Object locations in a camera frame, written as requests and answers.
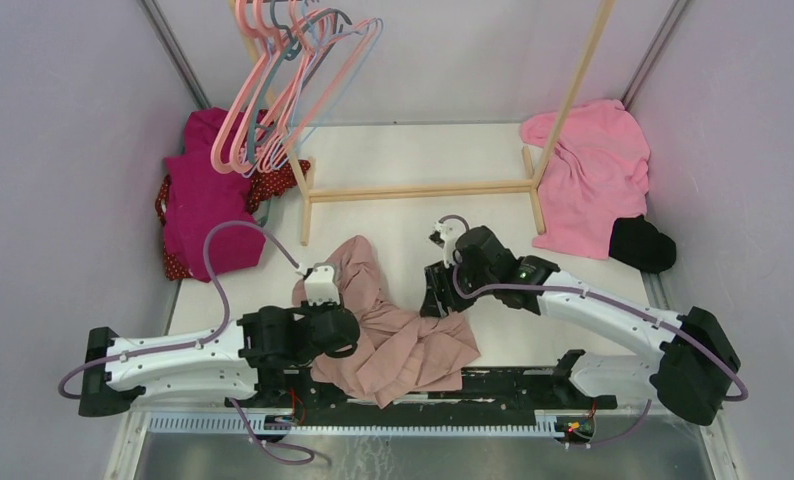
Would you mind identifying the dusty pink skirt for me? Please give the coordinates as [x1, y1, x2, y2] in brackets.
[310, 235, 481, 409]

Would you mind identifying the pink towel garment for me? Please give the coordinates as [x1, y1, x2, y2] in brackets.
[532, 99, 651, 260]

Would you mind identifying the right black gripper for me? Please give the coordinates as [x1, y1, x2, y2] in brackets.
[419, 254, 496, 319]

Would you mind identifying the light blue hanger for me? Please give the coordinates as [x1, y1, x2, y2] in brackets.
[244, 13, 384, 179]

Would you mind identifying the magenta garment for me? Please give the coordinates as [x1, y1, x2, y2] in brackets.
[155, 107, 270, 282]

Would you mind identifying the red polka dot garment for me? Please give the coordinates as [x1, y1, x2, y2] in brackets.
[155, 154, 297, 282]

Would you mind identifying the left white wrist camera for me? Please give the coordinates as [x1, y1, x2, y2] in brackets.
[303, 263, 341, 306]

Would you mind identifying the white slotted cable duct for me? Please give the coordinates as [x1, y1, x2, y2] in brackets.
[147, 412, 563, 440]

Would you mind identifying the wooden clothes rack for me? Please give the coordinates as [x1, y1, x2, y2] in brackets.
[211, 0, 614, 245]

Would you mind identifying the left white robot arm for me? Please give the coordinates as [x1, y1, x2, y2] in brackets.
[78, 303, 361, 418]

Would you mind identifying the black cloth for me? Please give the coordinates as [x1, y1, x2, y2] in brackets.
[608, 215, 677, 274]

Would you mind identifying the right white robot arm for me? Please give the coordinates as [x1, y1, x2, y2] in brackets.
[420, 221, 749, 426]

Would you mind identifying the grey teal hanger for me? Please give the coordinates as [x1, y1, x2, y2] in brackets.
[235, 1, 319, 171]

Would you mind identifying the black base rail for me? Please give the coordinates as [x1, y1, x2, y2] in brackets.
[239, 367, 618, 427]

